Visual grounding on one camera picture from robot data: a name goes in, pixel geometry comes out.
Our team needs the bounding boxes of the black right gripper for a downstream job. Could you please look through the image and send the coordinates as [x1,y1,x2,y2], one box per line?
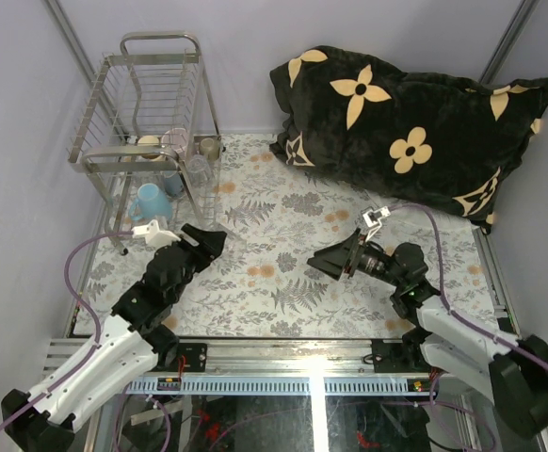
[308,229,405,289]

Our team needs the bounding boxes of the clear faceted drinking glass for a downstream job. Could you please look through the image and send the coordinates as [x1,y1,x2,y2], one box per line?
[207,221,247,247]

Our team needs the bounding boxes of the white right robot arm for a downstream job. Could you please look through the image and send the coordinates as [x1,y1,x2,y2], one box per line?
[308,231,548,439]

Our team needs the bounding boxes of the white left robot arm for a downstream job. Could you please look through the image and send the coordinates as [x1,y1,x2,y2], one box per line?
[1,220,227,451]

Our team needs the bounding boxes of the steel two-tier dish rack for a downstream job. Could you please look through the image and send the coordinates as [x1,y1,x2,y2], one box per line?
[68,31,215,234]

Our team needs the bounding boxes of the blue textured square mug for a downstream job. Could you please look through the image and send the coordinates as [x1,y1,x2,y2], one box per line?
[162,171,185,198]

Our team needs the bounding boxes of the light blue ceramic mug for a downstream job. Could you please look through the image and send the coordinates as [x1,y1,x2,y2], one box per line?
[128,183,173,221]

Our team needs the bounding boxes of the clear glass tumbler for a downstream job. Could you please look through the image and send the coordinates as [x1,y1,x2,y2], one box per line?
[187,154,212,186]

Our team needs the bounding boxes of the floral patterned table mat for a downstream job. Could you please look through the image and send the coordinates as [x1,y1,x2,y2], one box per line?
[70,133,506,339]

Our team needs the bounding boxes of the olive green ceramic mug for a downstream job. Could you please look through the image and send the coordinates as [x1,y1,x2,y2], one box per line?
[200,137,220,162]

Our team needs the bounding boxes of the pink ribbed ceramic mug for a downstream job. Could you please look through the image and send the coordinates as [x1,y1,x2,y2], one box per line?
[161,127,189,155]

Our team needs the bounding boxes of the black floral plush pillow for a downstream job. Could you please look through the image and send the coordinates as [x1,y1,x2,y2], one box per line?
[269,45,548,231]

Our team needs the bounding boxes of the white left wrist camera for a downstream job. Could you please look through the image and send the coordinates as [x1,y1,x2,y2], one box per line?
[131,219,181,249]

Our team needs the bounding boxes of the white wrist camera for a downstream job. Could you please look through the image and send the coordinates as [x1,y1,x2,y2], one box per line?
[362,206,391,242]
[131,219,181,249]

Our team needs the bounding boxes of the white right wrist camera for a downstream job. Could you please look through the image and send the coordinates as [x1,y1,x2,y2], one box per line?
[362,206,391,242]

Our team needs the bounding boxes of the aluminium front rail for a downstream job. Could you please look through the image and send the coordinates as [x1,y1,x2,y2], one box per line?
[44,339,441,397]

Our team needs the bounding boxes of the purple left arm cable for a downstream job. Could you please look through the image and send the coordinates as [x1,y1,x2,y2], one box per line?
[0,231,137,452]

